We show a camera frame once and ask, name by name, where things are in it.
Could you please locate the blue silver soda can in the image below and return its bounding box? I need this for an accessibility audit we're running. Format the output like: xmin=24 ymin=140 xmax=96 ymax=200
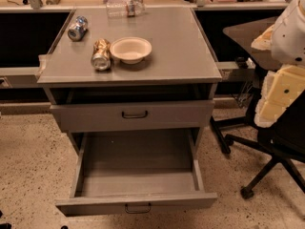
xmin=68 ymin=16 xmax=88 ymax=41

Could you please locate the grey drawer cabinet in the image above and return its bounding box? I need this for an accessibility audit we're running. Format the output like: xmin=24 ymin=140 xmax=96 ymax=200
xmin=38 ymin=7 xmax=221 ymax=149

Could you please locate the closed grey upper drawer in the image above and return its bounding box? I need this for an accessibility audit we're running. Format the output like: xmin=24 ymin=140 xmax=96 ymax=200
xmin=51 ymin=100 xmax=214 ymax=133

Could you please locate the clear plastic bottle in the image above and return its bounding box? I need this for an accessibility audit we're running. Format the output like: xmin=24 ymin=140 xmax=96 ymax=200
xmin=106 ymin=1 xmax=145 ymax=18

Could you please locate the open grey middle drawer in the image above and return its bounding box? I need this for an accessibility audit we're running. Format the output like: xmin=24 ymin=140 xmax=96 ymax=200
xmin=56 ymin=129 xmax=217 ymax=217

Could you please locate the black drawer handle upper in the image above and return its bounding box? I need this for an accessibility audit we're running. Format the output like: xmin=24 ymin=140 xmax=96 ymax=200
xmin=121 ymin=111 xmax=149 ymax=119

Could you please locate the orange soda can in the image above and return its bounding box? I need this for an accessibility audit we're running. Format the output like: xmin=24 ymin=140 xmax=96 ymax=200
xmin=91 ymin=38 xmax=111 ymax=71

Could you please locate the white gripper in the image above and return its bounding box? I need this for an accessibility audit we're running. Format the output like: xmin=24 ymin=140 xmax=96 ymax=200
xmin=251 ymin=0 xmax=305 ymax=128

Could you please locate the black drawer handle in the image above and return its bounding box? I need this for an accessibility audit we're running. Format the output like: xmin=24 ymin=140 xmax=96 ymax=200
xmin=125 ymin=203 xmax=152 ymax=214
xmin=121 ymin=111 xmax=149 ymax=119

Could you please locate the black drawer handle lower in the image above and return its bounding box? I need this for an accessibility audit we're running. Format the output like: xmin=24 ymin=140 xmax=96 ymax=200
xmin=125 ymin=203 xmax=152 ymax=214

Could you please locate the white paper bowl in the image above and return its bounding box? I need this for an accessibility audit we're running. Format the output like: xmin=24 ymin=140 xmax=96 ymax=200
xmin=110 ymin=37 xmax=153 ymax=64

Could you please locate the black office chair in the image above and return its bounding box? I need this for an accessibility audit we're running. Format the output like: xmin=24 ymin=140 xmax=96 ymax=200
xmin=209 ymin=15 xmax=305 ymax=200

